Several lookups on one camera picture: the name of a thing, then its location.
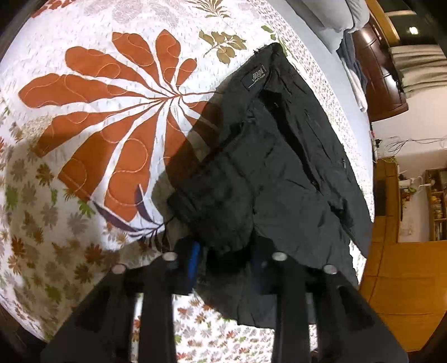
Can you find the black pants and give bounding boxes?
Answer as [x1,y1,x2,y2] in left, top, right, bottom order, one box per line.
[167,43,372,328]

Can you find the orange wooden wardrobe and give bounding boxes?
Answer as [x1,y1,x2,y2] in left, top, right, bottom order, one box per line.
[360,159,446,352]

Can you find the wooden bookshelf with items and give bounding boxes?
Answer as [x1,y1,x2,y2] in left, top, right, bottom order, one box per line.
[425,167,447,241]

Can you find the white floral quilt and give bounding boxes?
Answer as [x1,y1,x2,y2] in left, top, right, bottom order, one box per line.
[1,1,374,362]

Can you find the grey and white clothes pile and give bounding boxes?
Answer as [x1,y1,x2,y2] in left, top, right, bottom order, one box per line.
[336,31,368,113]

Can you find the dark wooden headboard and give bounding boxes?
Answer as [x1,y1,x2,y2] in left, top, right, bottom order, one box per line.
[353,17,409,123]

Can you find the grey bed sheet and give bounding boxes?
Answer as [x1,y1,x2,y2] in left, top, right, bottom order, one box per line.
[265,0,372,133]

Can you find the grey pillow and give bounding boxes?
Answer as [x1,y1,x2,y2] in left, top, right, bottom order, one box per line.
[287,0,370,52]

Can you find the beige curtain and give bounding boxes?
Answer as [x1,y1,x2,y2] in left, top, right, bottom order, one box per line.
[390,45,447,98]

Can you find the white wall cables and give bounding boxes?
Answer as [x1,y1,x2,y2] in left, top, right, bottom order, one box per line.
[375,135,447,158]

